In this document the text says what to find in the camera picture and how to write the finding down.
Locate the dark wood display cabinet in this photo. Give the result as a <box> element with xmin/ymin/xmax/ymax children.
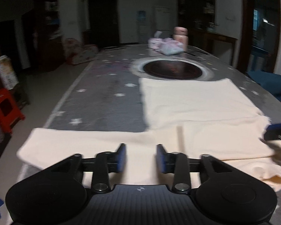
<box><xmin>177</xmin><ymin>0</ymin><xmax>216</xmax><ymax>47</ymax></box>

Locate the round built-in induction cooktop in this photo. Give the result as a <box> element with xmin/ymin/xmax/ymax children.
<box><xmin>129</xmin><ymin>57</ymin><xmax>214</xmax><ymax>81</ymax></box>

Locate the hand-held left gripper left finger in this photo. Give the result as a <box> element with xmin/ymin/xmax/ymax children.
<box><xmin>50</xmin><ymin>143</ymin><xmax>127</xmax><ymax>194</ymax></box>

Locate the blue sofa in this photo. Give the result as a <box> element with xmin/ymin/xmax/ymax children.
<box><xmin>247</xmin><ymin>71</ymin><xmax>281</xmax><ymax>96</ymax></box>

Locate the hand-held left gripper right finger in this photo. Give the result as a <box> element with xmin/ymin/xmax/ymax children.
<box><xmin>156</xmin><ymin>144</ymin><xmax>235</xmax><ymax>194</ymax></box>

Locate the white tissue pack with flap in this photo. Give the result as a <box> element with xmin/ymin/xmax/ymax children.
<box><xmin>148</xmin><ymin>31</ymin><xmax>164</xmax><ymax>50</ymax></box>

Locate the dark wood bookcase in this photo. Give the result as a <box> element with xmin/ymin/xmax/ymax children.
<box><xmin>36</xmin><ymin>0</ymin><xmax>64</xmax><ymax>72</ymax></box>

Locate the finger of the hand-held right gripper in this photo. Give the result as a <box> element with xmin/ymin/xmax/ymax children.
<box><xmin>263</xmin><ymin>129</ymin><xmax>281</xmax><ymax>143</ymax></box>
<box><xmin>266</xmin><ymin>121</ymin><xmax>281</xmax><ymax>132</ymax></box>

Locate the small wooden stool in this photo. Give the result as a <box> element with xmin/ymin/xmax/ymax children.
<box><xmin>13</xmin><ymin>84</ymin><xmax>30</xmax><ymax>109</ymax></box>

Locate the white paper bag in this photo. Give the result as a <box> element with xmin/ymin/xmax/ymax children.
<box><xmin>0</xmin><ymin>55</ymin><xmax>19</xmax><ymax>91</ymax></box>

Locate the cream sweatshirt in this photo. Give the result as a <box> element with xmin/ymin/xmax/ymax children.
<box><xmin>16</xmin><ymin>78</ymin><xmax>281</xmax><ymax>191</ymax></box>

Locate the pink bottle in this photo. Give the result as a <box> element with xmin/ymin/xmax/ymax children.
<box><xmin>173</xmin><ymin>27</ymin><xmax>188</xmax><ymax>51</ymax></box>

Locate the dark wooden door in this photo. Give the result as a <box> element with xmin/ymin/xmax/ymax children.
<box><xmin>87</xmin><ymin>0</ymin><xmax>120</xmax><ymax>48</ymax></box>

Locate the dark wooden side desk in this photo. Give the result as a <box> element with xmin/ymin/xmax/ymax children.
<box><xmin>192</xmin><ymin>29</ymin><xmax>239</xmax><ymax>68</ymax></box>

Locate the red plastic stool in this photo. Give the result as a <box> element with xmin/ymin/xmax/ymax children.
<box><xmin>0</xmin><ymin>88</ymin><xmax>25</xmax><ymax>134</ymax></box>

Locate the grey star-print tablecloth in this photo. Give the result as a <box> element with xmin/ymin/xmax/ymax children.
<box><xmin>5</xmin><ymin>44</ymin><xmax>281</xmax><ymax>225</ymax></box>

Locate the water dispenser with blue bottle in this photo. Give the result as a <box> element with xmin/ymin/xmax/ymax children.
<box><xmin>136</xmin><ymin>10</ymin><xmax>147</xmax><ymax>44</ymax></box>

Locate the patterned kids sofa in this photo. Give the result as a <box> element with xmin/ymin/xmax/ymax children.
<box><xmin>63</xmin><ymin>38</ymin><xmax>99</xmax><ymax>65</ymax></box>

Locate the white refrigerator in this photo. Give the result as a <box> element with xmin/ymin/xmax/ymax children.
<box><xmin>154</xmin><ymin>7</ymin><xmax>172</xmax><ymax>38</ymax></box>

